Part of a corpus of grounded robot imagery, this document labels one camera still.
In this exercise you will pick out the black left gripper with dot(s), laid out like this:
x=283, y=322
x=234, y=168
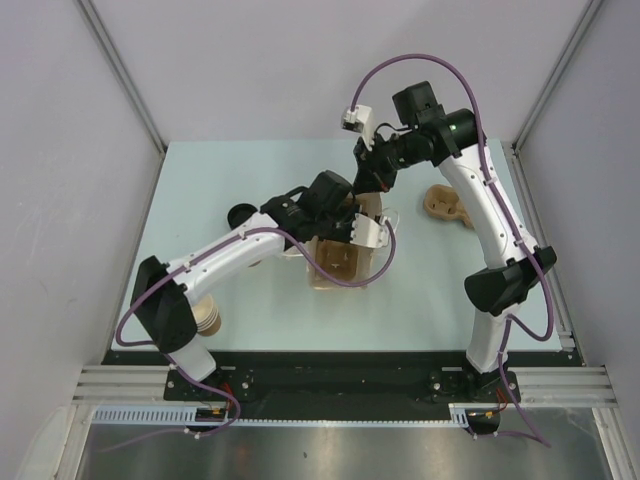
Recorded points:
x=350, y=213

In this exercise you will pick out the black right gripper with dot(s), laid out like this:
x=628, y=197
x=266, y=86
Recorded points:
x=371, y=176

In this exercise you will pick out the brown paper takeout bag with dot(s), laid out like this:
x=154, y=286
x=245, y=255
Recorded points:
x=371, y=205

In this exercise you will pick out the brown cardboard cup carrier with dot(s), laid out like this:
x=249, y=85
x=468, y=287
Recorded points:
x=340, y=260
x=442, y=202

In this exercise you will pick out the stack of brown paper cups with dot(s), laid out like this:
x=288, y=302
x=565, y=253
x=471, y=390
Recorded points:
x=207, y=317

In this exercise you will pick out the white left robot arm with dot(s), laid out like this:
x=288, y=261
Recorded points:
x=169, y=298

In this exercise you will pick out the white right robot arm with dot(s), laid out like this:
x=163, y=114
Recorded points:
x=451, y=142

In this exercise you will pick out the stack of black cup lids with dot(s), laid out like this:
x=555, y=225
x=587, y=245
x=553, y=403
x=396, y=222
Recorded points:
x=240, y=215

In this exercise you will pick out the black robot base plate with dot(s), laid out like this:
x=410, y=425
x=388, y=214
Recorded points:
x=357, y=386

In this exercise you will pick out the right white cable duct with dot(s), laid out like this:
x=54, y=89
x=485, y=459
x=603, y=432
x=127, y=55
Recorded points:
x=484, y=415

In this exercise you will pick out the white cable duct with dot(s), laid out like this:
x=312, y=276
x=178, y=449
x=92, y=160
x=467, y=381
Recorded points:
x=484, y=415
x=159, y=416

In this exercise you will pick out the left white cable duct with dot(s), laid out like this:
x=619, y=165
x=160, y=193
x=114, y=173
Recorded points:
x=159, y=416

